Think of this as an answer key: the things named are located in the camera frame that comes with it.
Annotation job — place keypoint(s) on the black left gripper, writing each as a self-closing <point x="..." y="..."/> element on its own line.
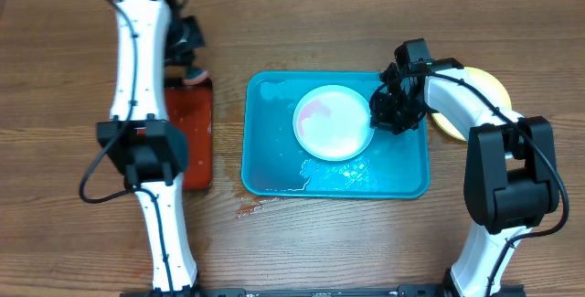
<point x="198" y="42"/>

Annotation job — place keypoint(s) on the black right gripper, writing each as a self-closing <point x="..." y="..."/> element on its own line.
<point x="384" y="120"/>

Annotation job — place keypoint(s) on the light blue plate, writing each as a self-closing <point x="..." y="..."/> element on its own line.
<point x="332" y="123"/>

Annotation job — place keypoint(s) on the green plate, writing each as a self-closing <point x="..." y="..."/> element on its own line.
<point x="457" y="108"/>

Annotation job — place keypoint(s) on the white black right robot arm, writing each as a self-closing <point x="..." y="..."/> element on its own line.
<point x="511" y="187"/>

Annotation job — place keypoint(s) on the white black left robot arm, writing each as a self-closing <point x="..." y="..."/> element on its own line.
<point x="145" y="147"/>

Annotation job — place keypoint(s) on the black tray with red liquid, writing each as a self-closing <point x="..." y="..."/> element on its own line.
<point x="190" y="109"/>

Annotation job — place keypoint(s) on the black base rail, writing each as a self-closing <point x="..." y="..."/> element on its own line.
<point x="320" y="292"/>

